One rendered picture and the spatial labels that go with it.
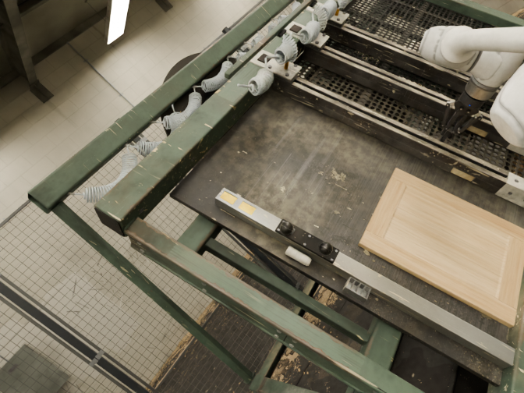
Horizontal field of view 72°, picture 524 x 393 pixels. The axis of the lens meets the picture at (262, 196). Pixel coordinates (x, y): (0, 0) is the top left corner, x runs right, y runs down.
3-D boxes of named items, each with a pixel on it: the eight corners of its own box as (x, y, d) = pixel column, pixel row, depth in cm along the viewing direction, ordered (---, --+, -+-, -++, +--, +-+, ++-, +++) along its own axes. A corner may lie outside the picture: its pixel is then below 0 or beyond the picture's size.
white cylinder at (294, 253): (284, 255, 112) (306, 268, 110) (285, 251, 110) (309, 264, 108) (288, 248, 114) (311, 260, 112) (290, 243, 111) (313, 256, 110)
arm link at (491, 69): (503, 73, 118) (462, 61, 120) (537, 28, 106) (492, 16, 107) (504, 93, 112) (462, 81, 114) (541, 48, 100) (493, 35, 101)
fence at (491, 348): (503, 368, 100) (512, 366, 96) (215, 204, 120) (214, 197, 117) (505, 352, 102) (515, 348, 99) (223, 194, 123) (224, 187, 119)
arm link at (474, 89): (476, 65, 119) (465, 81, 124) (470, 80, 115) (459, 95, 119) (503, 77, 117) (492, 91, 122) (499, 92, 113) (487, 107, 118)
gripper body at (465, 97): (491, 92, 122) (475, 112, 129) (466, 82, 124) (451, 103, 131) (487, 104, 118) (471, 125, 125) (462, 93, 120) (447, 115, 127)
